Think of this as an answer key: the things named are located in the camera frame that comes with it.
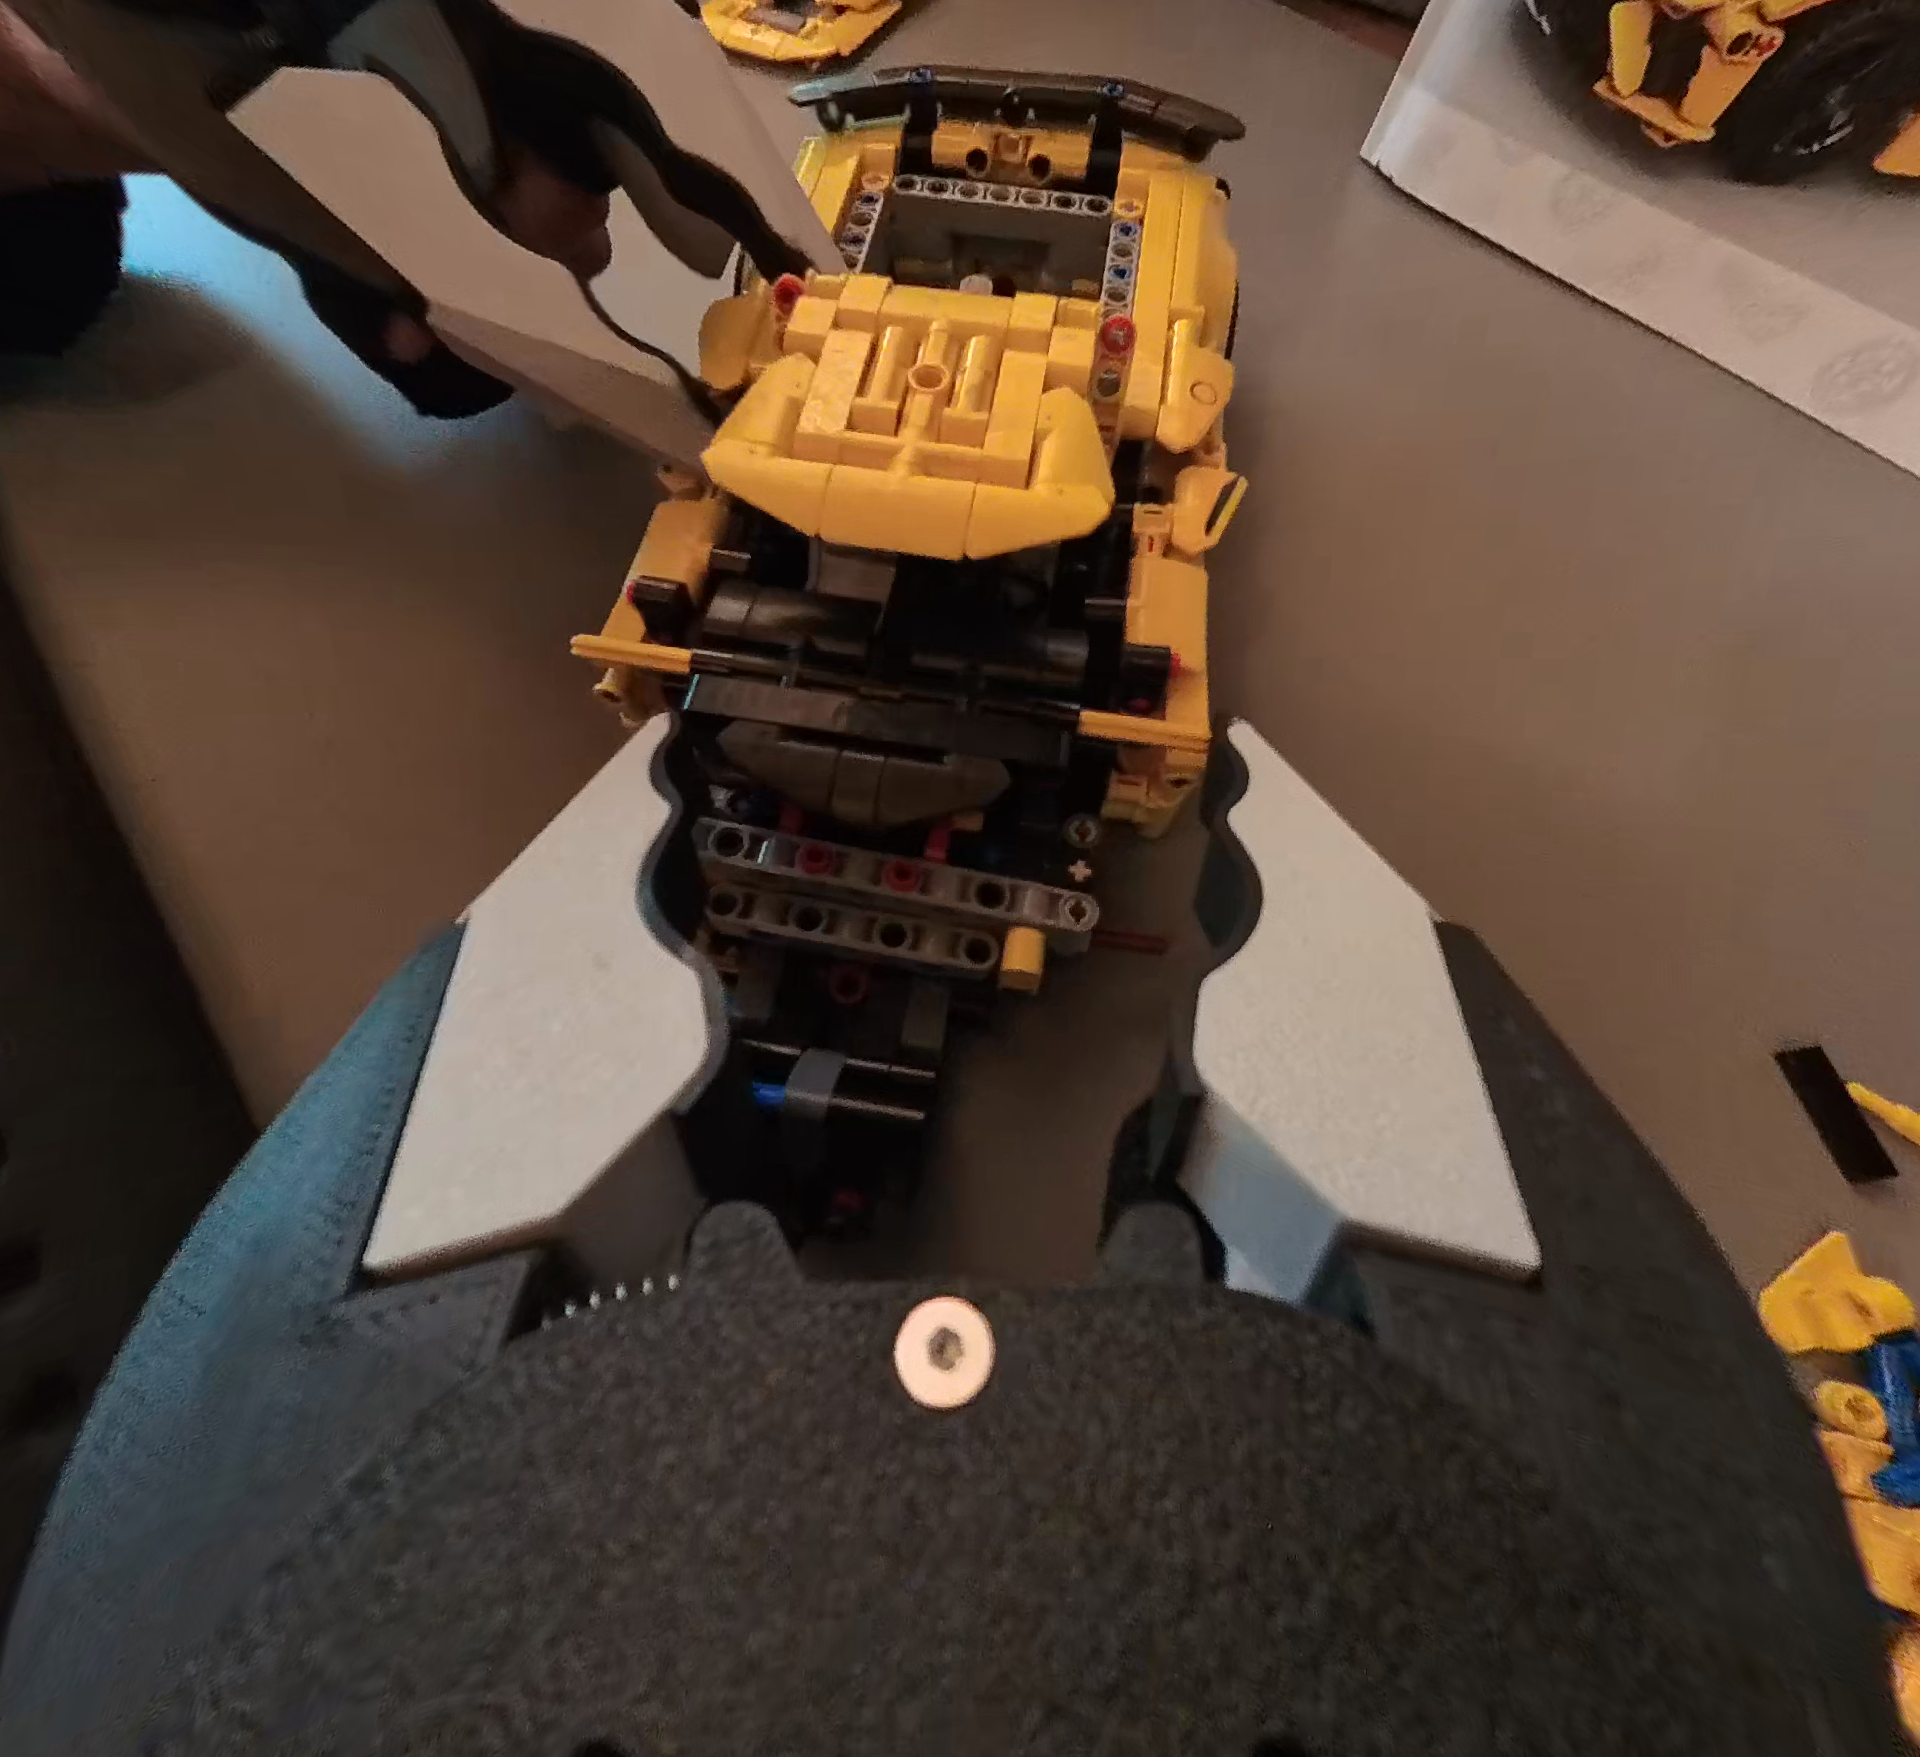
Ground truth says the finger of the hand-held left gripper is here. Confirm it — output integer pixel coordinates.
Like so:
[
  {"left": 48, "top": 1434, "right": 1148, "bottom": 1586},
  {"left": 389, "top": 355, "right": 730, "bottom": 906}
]
[
  {"left": 224, "top": 0, "right": 729, "bottom": 476},
  {"left": 455, "top": 0, "right": 838, "bottom": 289}
]

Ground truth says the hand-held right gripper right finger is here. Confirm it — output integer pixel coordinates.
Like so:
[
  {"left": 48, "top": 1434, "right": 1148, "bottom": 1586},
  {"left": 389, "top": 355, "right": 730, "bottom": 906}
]
[{"left": 1167, "top": 717, "right": 1548, "bottom": 1306}]

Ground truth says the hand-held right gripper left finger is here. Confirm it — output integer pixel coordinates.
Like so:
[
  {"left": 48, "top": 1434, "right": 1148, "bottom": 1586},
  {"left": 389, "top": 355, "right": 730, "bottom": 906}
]
[{"left": 361, "top": 717, "right": 733, "bottom": 1275}]

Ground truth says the yellow toy brick car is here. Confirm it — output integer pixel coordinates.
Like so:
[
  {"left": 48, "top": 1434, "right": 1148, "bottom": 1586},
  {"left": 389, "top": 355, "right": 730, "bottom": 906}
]
[{"left": 567, "top": 63, "right": 1255, "bottom": 843}]

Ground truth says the grey black brick chassis module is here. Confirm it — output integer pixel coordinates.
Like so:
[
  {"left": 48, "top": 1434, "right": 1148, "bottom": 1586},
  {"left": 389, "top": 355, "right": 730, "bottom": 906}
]
[{"left": 682, "top": 797, "right": 1112, "bottom": 1241}]

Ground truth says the grey desk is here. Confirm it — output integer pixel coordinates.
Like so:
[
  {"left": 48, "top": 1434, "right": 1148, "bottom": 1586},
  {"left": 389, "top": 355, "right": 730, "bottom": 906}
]
[{"left": 0, "top": 0, "right": 1920, "bottom": 1488}]

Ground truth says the person's left hand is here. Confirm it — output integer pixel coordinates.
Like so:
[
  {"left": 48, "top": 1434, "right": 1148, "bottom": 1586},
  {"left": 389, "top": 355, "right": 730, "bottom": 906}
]
[{"left": 0, "top": 0, "right": 264, "bottom": 198}]

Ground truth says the black flat brick piece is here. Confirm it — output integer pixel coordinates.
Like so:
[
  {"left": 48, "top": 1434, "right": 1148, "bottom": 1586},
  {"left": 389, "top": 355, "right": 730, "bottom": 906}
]
[{"left": 1774, "top": 1045, "right": 1900, "bottom": 1184}]

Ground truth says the yellow loose brick pile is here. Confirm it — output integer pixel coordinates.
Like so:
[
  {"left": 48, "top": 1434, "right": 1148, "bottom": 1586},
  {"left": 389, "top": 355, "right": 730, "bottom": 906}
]
[{"left": 1754, "top": 1229, "right": 1920, "bottom": 1729}]

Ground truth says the white instruction booklet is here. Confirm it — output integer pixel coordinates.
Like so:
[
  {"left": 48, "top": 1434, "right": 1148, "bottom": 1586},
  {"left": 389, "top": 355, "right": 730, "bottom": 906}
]
[{"left": 1356, "top": 0, "right": 1920, "bottom": 481}]

